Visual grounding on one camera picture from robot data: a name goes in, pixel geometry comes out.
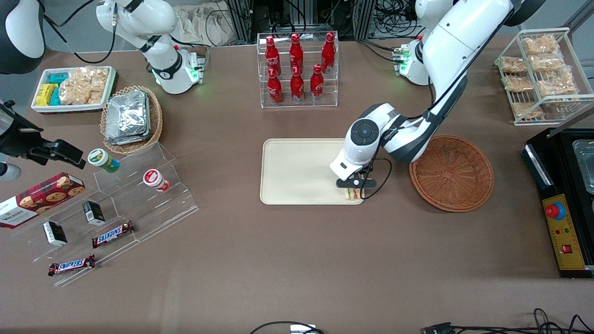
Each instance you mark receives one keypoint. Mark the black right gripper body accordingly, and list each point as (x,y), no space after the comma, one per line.
(19,138)

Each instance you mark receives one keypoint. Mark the triangle sandwich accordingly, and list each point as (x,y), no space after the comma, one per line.
(352,195)

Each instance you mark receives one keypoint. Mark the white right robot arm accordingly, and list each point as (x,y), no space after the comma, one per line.
(139,18)

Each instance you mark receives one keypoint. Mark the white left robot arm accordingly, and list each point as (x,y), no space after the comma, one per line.
(455,37)

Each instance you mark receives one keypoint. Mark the beige plastic tray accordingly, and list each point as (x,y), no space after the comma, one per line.
(297,171)

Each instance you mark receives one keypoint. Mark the round brown wicker basket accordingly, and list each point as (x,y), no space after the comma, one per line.
(452,174)

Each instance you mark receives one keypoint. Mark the tan wicker basket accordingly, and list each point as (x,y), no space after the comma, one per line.
(155,120)

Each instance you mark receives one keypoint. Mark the green lidded cup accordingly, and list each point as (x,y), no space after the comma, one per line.
(103,160)

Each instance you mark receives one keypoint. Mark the white rectangular snack bin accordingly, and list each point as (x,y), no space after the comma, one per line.
(69,108)

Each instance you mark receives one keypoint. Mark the yellow snack packet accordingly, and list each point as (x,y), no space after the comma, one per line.
(45,94)

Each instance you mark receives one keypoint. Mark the red tartan cookie box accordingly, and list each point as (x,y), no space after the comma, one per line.
(37,199)

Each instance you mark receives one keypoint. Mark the small black box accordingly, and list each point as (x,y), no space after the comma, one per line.
(94,212)
(54,233)

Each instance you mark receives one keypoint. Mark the clear bag of chips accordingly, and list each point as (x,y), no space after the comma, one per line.
(83,86)

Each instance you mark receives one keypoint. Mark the stack of silver foil packs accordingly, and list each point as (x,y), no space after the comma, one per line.
(127,118)

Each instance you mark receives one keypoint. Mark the teal snack packet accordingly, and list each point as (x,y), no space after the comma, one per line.
(59,77)

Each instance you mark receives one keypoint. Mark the clear acrylic bottle rack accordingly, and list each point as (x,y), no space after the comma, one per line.
(299,104)

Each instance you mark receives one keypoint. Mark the red cola bottle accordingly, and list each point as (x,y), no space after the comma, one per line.
(317,83)
(274,88)
(328,52)
(271,55)
(297,86)
(296,53)

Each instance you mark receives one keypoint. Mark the red lidded cup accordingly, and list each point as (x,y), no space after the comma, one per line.
(155,180)

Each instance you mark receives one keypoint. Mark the Snickers chocolate bar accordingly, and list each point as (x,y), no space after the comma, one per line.
(71,265)
(112,234)

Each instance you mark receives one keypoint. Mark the clear acrylic stepped display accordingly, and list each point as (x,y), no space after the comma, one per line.
(153,208)

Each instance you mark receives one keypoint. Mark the clear bag of brown snacks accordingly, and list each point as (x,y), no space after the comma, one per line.
(526,110)
(557,86)
(547,62)
(540,45)
(513,65)
(518,84)

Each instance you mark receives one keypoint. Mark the red emergency stop button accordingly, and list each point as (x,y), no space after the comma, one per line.
(555,211)

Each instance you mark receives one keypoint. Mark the black machine with yellow panel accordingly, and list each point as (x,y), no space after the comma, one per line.
(564,241)

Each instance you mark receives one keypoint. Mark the metal pan in machine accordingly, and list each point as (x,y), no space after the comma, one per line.
(585,162)

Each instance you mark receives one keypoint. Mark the aluminium frame bar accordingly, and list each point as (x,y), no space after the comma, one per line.
(580,14)

